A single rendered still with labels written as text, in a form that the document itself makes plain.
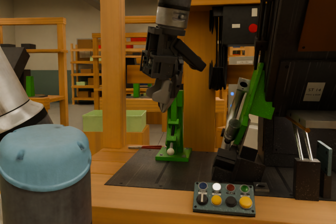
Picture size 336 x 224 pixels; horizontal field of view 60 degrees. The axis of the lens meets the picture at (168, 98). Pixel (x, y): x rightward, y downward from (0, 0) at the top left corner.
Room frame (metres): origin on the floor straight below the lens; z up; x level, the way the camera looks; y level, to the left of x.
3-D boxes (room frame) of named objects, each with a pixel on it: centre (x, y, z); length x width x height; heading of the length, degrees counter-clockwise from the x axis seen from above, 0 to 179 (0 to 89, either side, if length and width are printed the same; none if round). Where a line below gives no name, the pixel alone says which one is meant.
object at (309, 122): (0.87, -0.44, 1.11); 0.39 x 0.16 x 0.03; 170
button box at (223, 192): (0.72, -0.14, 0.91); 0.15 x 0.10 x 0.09; 80
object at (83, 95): (10.62, 1.97, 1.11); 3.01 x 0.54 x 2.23; 85
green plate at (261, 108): (0.93, -0.30, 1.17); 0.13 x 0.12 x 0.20; 80
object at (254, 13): (1.20, -0.31, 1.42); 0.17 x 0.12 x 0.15; 80
